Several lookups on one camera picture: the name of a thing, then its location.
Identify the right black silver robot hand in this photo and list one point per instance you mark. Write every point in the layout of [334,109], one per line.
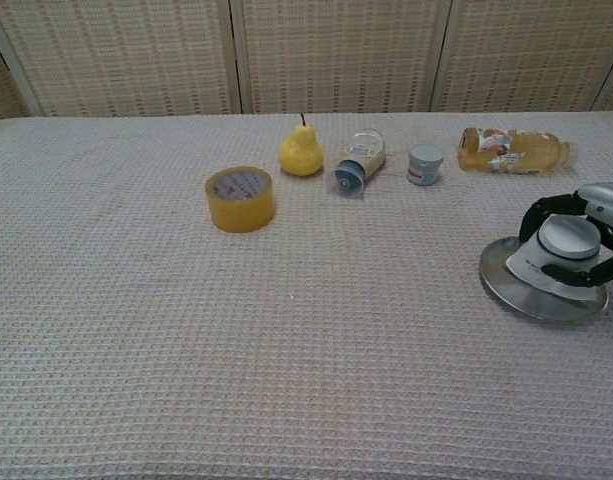
[608,205]

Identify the white pill bottle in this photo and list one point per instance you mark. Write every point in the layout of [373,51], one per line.
[568,237]

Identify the silver metal plate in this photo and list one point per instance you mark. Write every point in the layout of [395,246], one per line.
[531,300]

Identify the amber juice bottle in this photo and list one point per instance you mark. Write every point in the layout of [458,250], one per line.
[516,150]

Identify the small jar grey lid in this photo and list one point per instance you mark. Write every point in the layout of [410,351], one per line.
[425,165]

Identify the beige squeeze sauce bottle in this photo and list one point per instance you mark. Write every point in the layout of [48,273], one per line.
[361,155]

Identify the yellow pear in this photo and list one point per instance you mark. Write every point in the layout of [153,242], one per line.
[300,152]

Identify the woven bamboo folding screen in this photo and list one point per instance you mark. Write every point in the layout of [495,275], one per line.
[311,55]

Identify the yellowish packing tape roll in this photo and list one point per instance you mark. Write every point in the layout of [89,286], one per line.
[241,202]

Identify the pale woven fringed tablecloth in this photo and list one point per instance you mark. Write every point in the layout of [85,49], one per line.
[236,325]

